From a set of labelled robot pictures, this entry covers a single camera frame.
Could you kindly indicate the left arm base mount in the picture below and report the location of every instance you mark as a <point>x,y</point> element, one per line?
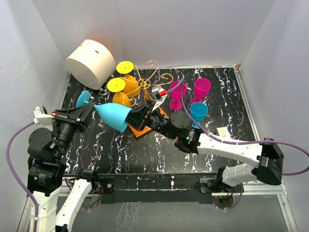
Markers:
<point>98,185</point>

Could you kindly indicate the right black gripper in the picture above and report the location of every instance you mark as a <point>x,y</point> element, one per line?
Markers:
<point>136,118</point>

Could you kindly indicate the white cylindrical container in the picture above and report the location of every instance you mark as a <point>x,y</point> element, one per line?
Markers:
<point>91,64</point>

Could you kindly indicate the yellow wine glass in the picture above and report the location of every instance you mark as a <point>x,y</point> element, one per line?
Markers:
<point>116,86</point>
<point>131,88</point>

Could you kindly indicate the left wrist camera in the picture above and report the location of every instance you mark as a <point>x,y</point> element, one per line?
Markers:
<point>42,117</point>

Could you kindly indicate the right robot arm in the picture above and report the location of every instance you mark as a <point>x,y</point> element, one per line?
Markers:
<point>262,161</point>

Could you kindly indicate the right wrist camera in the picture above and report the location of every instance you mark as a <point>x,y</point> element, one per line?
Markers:
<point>159,95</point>

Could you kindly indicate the gold wire wine glass rack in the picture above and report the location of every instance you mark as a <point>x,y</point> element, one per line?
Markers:
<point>145,83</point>

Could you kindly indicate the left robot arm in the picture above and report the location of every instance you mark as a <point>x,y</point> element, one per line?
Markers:
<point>47,147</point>

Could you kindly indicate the magenta wine glass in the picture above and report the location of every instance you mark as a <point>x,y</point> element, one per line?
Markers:
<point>175,103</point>
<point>201,89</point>

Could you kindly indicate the blue wine glass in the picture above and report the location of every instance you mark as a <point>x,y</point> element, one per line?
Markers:
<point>198,112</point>
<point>114,115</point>

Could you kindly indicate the aluminium table frame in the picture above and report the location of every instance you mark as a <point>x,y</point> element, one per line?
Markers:
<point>260,160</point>

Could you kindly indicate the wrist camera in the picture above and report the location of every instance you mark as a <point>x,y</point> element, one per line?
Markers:
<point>159,95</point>
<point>42,117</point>

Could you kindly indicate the small white box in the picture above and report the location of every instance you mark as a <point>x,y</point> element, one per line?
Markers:
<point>223,132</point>

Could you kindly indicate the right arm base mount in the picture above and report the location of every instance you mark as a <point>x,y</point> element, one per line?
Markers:
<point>211,185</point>

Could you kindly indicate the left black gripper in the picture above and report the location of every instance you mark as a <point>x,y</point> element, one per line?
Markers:
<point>78,116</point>

